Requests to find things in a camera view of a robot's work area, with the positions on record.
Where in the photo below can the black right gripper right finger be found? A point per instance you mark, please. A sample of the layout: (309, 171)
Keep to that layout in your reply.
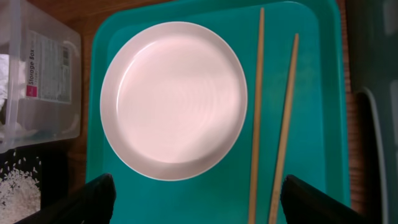
(303, 203)

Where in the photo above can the teal serving tray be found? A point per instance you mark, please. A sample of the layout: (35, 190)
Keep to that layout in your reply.
(317, 150)

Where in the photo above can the wooden chopstick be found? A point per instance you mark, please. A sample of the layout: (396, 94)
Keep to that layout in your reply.
(284, 134)
(256, 121)

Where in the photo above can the pile of white rice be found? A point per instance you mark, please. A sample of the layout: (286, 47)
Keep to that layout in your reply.
(20, 186)

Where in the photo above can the right wooden chopstick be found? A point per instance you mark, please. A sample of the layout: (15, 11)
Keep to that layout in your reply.
(284, 134)

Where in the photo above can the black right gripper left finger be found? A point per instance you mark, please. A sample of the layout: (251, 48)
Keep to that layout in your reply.
(93, 203)

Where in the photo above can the left wooden chopstick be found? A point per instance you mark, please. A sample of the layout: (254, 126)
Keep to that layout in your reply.
(256, 121)

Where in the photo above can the clear plastic storage bin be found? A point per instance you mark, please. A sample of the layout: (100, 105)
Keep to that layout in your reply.
(44, 92)

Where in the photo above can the black plastic tray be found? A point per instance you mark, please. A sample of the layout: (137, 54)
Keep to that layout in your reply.
(53, 172)

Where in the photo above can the large white plate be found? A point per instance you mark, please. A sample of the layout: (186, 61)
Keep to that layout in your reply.
(173, 101)

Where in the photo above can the grey dishwasher rack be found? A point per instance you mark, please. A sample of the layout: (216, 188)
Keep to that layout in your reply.
(372, 40)

